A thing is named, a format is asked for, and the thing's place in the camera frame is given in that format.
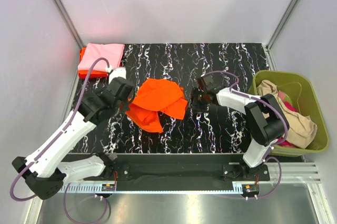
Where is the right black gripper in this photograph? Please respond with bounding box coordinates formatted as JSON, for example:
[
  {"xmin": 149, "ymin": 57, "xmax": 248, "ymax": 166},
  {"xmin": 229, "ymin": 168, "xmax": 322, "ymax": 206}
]
[{"xmin": 185, "ymin": 87, "xmax": 208, "ymax": 114}]

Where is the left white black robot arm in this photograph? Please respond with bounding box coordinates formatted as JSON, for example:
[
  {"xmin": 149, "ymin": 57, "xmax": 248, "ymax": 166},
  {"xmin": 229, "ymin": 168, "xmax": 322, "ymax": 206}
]
[{"xmin": 9, "ymin": 76, "xmax": 135, "ymax": 201}]

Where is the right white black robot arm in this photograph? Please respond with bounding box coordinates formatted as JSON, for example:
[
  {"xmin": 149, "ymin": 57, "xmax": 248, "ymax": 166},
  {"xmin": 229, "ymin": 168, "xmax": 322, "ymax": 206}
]
[{"xmin": 189, "ymin": 88, "xmax": 290, "ymax": 180}]

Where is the black marble pattern mat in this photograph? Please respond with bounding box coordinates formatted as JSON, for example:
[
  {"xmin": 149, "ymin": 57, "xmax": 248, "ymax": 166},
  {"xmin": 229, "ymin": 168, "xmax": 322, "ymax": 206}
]
[{"xmin": 73, "ymin": 43, "xmax": 269, "ymax": 154}]

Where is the folded pink t shirt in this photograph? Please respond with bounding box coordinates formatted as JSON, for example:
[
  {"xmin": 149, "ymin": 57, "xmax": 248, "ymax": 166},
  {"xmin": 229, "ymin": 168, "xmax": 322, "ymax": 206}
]
[{"xmin": 77, "ymin": 43, "xmax": 125, "ymax": 74}]

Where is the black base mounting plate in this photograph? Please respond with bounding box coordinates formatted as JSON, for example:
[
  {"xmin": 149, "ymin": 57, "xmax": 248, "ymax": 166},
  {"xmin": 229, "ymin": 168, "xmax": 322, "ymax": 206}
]
[{"xmin": 72, "ymin": 154, "xmax": 270, "ymax": 194}]

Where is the pink garment in basket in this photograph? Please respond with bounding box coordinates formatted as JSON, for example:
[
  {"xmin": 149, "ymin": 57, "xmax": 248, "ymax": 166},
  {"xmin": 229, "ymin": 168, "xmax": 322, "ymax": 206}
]
[{"xmin": 277, "ymin": 90, "xmax": 291, "ymax": 103}]

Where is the magenta garment in basket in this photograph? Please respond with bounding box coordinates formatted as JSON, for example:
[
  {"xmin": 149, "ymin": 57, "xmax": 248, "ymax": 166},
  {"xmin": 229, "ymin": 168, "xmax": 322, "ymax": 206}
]
[{"xmin": 279, "ymin": 101, "xmax": 298, "ymax": 148}]

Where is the olive green plastic basket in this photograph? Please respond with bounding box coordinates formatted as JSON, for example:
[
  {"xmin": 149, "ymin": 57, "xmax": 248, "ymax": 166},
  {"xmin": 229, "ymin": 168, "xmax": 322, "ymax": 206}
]
[{"xmin": 249, "ymin": 70, "xmax": 330, "ymax": 157}]

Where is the beige garment in basket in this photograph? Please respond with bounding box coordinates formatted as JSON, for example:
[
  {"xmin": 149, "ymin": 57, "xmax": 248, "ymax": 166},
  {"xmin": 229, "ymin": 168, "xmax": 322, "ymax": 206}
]
[{"xmin": 256, "ymin": 80, "xmax": 318, "ymax": 149}]

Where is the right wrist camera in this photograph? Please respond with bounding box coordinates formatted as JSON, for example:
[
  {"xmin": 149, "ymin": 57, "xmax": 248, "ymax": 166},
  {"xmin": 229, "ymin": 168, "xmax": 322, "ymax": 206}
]
[{"xmin": 197, "ymin": 75, "xmax": 219, "ymax": 93}]

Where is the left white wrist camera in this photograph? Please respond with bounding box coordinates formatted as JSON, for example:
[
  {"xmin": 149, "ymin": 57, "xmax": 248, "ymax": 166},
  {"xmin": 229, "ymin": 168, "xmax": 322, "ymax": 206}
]
[{"xmin": 108, "ymin": 67, "xmax": 126, "ymax": 84}]

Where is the white slotted cable duct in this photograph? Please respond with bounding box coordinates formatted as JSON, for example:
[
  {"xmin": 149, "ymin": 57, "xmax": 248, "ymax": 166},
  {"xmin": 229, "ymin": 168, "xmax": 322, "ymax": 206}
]
[{"xmin": 59, "ymin": 183, "xmax": 116, "ymax": 194}]

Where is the left aluminium frame post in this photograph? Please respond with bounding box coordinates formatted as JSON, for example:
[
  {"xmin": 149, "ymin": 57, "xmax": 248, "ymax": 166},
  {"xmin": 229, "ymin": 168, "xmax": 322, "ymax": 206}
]
[{"xmin": 52, "ymin": 0, "xmax": 84, "ymax": 48}]

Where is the aluminium frame post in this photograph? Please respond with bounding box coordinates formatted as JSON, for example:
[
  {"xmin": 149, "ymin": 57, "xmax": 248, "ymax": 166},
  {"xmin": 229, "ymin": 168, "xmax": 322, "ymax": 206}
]
[
  {"xmin": 265, "ymin": 0, "xmax": 316, "ymax": 50},
  {"xmin": 52, "ymin": 0, "xmax": 84, "ymax": 48}
]

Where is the right aluminium frame post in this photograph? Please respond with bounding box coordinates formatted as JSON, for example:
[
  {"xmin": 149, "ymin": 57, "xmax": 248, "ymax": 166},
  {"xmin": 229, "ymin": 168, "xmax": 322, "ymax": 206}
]
[{"xmin": 265, "ymin": 0, "xmax": 316, "ymax": 50}]

